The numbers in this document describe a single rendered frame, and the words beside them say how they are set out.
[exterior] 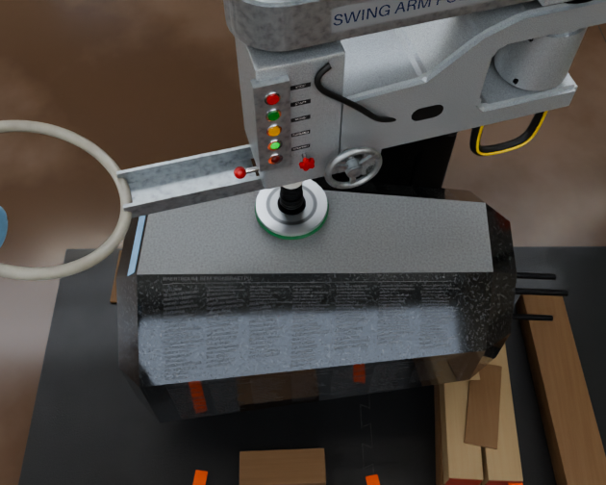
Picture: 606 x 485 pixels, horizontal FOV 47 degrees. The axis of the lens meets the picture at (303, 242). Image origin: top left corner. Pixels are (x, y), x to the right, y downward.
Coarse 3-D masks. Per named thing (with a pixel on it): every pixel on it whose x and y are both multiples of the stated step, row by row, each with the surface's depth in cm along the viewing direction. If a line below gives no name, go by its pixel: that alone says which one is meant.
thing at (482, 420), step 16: (496, 368) 248; (480, 384) 245; (496, 384) 245; (480, 400) 242; (496, 400) 242; (480, 416) 239; (496, 416) 239; (480, 432) 236; (496, 432) 236; (496, 448) 233
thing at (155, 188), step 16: (176, 160) 183; (192, 160) 183; (208, 160) 185; (224, 160) 187; (240, 160) 189; (128, 176) 182; (144, 176) 183; (160, 176) 185; (176, 176) 185; (192, 176) 185; (208, 176) 186; (224, 176) 186; (256, 176) 181; (144, 192) 182; (160, 192) 182; (176, 192) 182; (192, 192) 177; (208, 192) 179; (224, 192) 181; (240, 192) 183; (128, 208) 175; (144, 208) 177; (160, 208) 178; (176, 208) 180
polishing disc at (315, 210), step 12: (312, 180) 209; (264, 192) 207; (276, 192) 207; (312, 192) 207; (324, 192) 207; (264, 204) 205; (276, 204) 205; (312, 204) 205; (324, 204) 205; (264, 216) 202; (276, 216) 202; (288, 216) 202; (300, 216) 202; (312, 216) 202; (324, 216) 203; (276, 228) 200; (288, 228) 200; (300, 228) 200; (312, 228) 200
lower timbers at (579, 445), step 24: (528, 312) 274; (552, 312) 274; (528, 336) 273; (552, 336) 269; (528, 360) 274; (552, 360) 263; (576, 360) 263; (552, 384) 258; (576, 384) 258; (552, 408) 254; (576, 408) 254; (552, 432) 251; (576, 432) 249; (552, 456) 252; (576, 456) 244; (600, 456) 244; (576, 480) 240; (600, 480) 240
